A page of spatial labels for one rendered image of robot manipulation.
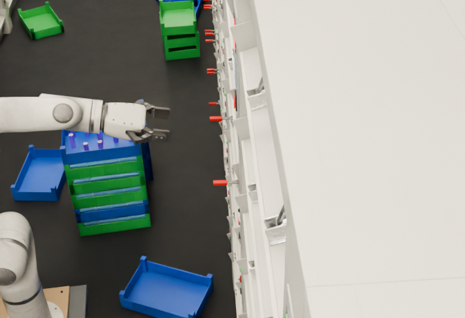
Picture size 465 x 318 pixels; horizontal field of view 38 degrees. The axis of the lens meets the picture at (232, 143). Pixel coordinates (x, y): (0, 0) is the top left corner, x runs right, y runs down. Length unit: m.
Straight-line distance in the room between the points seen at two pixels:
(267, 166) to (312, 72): 0.29
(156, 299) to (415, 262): 2.25
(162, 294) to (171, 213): 0.44
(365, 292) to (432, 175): 0.13
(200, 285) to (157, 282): 0.17
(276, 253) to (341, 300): 0.36
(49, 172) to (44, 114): 1.69
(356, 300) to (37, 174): 2.92
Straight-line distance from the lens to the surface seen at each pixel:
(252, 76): 1.07
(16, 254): 1.98
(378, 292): 0.45
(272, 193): 0.86
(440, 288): 0.46
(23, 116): 1.64
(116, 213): 2.88
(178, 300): 2.67
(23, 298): 2.14
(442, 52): 0.69
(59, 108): 1.62
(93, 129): 1.70
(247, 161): 1.21
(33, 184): 3.26
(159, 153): 3.30
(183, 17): 4.07
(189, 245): 2.85
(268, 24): 0.71
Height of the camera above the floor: 2.10
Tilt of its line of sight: 39 degrees down
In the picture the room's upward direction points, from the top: 2 degrees counter-clockwise
